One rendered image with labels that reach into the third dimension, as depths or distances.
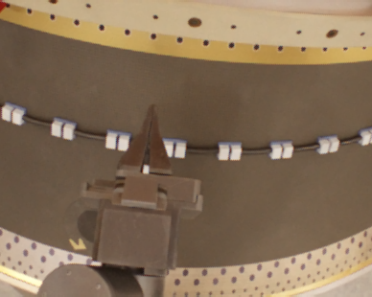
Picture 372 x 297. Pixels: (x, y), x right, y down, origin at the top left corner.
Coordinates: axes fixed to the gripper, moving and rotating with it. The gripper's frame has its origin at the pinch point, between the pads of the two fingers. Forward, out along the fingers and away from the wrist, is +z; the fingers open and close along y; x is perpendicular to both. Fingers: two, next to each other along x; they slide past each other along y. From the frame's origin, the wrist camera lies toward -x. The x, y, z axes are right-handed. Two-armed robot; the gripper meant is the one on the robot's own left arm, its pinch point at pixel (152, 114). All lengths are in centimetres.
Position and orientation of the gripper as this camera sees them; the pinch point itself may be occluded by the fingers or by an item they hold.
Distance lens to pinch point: 38.3
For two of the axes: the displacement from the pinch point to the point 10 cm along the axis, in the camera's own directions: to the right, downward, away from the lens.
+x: -1.2, 2.8, 9.5
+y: -9.9, -1.2, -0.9
